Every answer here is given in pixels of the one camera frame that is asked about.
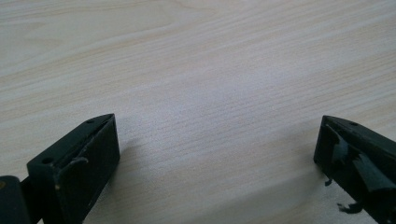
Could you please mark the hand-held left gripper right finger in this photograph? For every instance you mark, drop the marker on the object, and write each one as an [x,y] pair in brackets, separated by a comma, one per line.
[358,155]

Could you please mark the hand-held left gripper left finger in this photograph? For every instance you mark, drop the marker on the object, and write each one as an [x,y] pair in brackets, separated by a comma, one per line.
[77,174]

